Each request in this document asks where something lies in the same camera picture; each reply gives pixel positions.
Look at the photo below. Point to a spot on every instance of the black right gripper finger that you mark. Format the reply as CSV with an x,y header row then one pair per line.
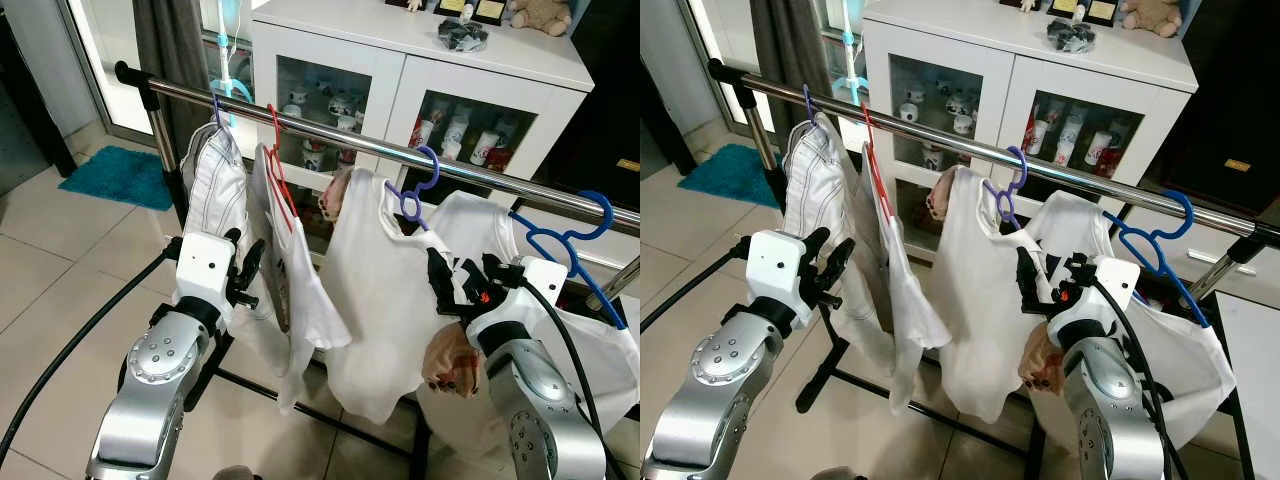
x,y
443,285
1032,282
1080,270
498,270

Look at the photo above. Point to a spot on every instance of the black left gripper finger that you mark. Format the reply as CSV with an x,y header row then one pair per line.
x,y
254,260
841,262
817,250
234,245

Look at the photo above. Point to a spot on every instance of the white shirt plaid trim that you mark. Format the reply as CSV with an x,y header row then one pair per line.
x,y
375,290
985,290

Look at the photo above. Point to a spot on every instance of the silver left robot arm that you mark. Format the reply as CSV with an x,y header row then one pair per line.
x,y
715,400
150,400

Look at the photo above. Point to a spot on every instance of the blue clothes hanger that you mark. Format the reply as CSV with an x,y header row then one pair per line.
x,y
1130,235
535,233

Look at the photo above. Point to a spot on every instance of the red clothes hanger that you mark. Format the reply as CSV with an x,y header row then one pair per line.
x,y
872,160
275,150

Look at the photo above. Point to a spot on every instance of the thin lavender clothes hanger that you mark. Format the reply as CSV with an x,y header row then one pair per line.
x,y
806,100
216,110

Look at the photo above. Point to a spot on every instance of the teal rug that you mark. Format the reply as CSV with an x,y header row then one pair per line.
x,y
120,178
725,175

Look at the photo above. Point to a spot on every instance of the white t-shirt black lettering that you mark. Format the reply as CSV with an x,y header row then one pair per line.
x,y
600,370
1190,370

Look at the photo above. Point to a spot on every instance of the teal and white pole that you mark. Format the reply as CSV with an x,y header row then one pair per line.
x,y
222,45
850,50

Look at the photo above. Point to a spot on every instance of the grey curtain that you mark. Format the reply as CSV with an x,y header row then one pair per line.
x,y
790,50
170,40

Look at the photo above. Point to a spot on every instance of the large white table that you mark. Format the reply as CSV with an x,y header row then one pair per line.
x,y
1255,400

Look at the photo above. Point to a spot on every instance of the black cabinet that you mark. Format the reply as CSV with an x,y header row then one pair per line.
x,y
1240,80
610,80

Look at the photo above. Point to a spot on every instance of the white glass door cabinet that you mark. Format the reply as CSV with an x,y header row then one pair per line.
x,y
960,40
340,40

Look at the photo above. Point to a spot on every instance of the dark metallic ornament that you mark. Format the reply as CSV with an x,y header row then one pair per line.
x,y
1071,35
463,35

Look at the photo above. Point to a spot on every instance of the brown teddy bear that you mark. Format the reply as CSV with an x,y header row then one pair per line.
x,y
1150,15
540,15

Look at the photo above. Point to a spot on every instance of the dark framed gold plaque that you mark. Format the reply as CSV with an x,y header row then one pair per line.
x,y
489,10
452,6
1065,7
1101,10

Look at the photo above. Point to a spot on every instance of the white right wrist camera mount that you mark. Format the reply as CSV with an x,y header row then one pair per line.
x,y
1115,275
545,275

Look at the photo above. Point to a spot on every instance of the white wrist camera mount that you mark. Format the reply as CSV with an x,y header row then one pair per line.
x,y
1115,275
775,265
545,275
203,265

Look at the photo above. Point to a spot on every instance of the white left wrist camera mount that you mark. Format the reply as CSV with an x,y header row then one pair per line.
x,y
775,265
203,265

